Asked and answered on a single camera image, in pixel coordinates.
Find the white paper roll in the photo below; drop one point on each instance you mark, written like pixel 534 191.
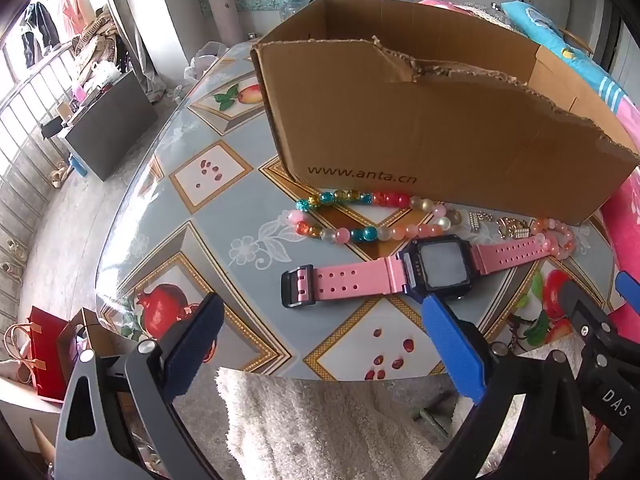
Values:
pixel 224 10

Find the dark hanging jacket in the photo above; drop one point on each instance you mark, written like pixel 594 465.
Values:
pixel 40 30

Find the brown paper bag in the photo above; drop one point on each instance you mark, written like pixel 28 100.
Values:
pixel 92 332

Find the blue cartoon pillow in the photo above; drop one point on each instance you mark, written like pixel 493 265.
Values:
pixel 565 40

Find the red gift bag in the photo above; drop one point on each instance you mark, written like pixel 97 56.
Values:
pixel 47 355

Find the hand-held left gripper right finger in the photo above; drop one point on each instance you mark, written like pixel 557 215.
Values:
pixel 450 345

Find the brown cardboard box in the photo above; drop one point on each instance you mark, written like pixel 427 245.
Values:
pixel 400 135

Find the fruit print tablecloth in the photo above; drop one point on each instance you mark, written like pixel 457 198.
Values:
pixel 210 220

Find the white plastic bag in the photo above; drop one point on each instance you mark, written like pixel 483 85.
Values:
pixel 205 62

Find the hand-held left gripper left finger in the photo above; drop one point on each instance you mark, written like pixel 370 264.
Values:
pixel 195 350

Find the pile of clothes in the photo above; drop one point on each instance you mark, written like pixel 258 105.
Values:
pixel 102 45

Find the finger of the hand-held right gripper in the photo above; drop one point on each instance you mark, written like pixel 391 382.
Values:
pixel 631 290
pixel 595 340

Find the pink hanging garment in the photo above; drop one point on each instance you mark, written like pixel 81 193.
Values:
pixel 75 7

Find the grey cabinet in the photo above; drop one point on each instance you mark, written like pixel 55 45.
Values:
pixel 112 130

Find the metal window railing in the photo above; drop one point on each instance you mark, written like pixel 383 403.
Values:
pixel 20 125

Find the grey knit cloth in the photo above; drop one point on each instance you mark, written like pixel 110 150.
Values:
pixel 485 12

